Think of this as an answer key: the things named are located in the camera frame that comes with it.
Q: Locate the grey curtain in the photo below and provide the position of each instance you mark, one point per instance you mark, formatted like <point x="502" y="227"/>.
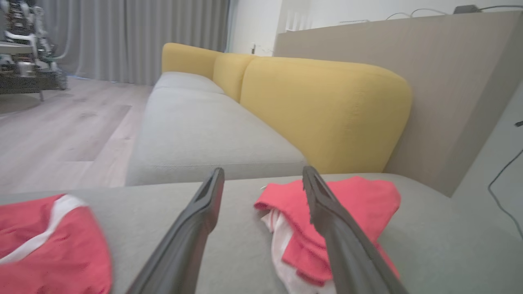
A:
<point x="122" y="41"/>

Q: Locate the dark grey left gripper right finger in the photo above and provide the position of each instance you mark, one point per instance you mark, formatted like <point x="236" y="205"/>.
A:
<point x="347" y="249"/>

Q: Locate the dark background table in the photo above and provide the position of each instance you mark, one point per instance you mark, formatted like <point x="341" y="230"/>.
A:
<point x="18" y="83"/>

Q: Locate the dark power adapter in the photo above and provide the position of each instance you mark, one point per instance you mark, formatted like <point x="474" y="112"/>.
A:
<point x="468" y="9"/>

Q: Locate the red shorts with white stripe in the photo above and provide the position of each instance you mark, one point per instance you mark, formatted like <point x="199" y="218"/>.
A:
<point x="73" y="253"/>

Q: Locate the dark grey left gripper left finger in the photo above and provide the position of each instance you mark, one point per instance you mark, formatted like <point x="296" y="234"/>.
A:
<point x="192" y="241"/>

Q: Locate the red number 23 jersey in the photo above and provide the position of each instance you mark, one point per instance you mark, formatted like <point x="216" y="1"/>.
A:
<point x="363" y="200"/>

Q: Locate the beige partition panel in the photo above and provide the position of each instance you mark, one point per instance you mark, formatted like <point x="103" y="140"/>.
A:
<point x="449" y="81"/>

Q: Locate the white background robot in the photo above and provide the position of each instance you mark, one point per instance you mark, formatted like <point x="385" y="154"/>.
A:
<point x="36" y="24"/>

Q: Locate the grey fabric sofa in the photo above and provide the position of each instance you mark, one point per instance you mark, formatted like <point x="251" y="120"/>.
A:
<point x="196" y="134"/>

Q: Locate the small yellow sofa back cushion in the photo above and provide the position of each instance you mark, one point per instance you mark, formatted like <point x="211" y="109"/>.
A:
<point x="229" y="73"/>

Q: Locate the large yellow sofa back cushion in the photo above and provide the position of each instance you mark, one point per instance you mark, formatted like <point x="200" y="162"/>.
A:
<point x="327" y="114"/>

